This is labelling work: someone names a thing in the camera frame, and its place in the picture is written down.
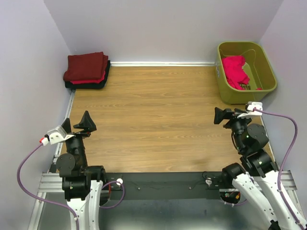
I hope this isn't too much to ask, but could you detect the folded dark red shirt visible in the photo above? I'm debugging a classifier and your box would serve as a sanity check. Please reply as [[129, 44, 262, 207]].
[[63, 52, 108, 81]]

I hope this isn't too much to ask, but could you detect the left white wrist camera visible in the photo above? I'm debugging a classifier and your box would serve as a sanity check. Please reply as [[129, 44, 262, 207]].
[[39, 126, 74, 146]]

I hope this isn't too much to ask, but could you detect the pink t shirt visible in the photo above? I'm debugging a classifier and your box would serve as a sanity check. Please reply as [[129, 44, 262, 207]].
[[222, 56, 250, 90]]

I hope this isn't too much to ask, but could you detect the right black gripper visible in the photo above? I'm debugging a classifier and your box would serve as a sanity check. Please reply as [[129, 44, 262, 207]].
[[213, 106, 254, 152]]

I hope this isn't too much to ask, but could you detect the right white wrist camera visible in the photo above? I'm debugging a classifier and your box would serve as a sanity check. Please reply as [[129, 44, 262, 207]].
[[237, 102, 263, 119]]

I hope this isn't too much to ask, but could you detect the folded black shirt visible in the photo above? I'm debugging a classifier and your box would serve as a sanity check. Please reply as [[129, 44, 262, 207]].
[[64, 60, 111, 90]]

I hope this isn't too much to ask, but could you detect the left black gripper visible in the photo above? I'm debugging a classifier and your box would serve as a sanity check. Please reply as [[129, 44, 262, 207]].
[[61, 110, 96, 168]]

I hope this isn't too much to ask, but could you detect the folded bright red shirt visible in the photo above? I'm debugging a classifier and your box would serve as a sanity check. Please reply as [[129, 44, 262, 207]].
[[70, 71, 106, 84]]

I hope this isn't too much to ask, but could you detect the olive green plastic bin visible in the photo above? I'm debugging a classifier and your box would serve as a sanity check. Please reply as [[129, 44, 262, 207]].
[[215, 41, 277, 104]]

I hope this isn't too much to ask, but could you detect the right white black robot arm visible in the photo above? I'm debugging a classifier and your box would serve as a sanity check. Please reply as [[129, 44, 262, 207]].
[[213, 102, 307, 230]]

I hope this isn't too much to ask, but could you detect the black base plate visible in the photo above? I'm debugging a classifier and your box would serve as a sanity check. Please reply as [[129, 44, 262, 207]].
[[106, 172, 235, 200]]

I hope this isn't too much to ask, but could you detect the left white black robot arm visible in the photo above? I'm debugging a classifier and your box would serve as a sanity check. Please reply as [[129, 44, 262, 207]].
[[55, 111, 106, 230]]

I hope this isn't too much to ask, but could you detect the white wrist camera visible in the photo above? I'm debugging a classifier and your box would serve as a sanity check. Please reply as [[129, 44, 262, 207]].
[[237, 102, 263, 119], [39, 126, 74, 146]]

